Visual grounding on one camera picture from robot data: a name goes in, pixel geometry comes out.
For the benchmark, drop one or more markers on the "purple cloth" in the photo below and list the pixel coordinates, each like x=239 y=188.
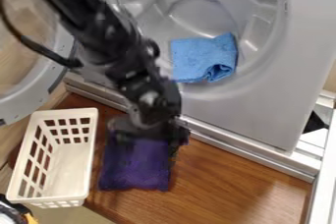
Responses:
x=136 y=162

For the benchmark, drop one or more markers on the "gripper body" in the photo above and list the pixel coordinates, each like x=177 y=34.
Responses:
x=151 y=101

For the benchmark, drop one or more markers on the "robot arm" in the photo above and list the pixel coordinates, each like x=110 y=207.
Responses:
x=92 y=21

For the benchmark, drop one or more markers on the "blue cloth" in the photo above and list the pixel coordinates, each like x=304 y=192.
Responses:
x=203 y=58

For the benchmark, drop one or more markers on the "washing machine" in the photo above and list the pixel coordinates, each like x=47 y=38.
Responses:
x=245 y=54

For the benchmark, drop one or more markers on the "white basket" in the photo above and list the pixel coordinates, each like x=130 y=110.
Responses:
x=54 y=159

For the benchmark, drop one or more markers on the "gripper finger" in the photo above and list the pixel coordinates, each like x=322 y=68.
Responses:
x=176 y=142
x=119 y=138

